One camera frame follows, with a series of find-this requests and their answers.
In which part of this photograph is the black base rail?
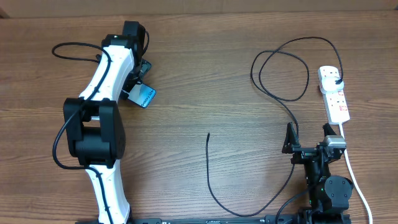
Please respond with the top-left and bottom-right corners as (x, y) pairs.
(74, 213), (352, 224)

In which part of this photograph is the Samsung Galaxy smartphone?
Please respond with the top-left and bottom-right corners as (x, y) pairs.
(128, 83), (157, 108)

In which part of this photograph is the black charger cable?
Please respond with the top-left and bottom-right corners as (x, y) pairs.
(205, 36), (345, 218)

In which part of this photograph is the white charger plug adapter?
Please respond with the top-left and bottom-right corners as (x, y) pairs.
(319, 77), (345, 94)

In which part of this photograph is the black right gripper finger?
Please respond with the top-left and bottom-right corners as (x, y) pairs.
(323, 123), (336, 137)
(282, 122), (300, 154)

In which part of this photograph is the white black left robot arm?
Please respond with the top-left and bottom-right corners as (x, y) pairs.
(60, 21), (156, 223)

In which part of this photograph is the white power strip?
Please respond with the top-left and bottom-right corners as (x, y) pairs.
(318, 65), (350, 125)

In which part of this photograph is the white power strip cord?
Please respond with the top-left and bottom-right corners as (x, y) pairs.
(338, 123), (374, 224)

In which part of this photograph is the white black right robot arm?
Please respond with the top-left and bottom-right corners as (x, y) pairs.
(275, 123), (353, 223)

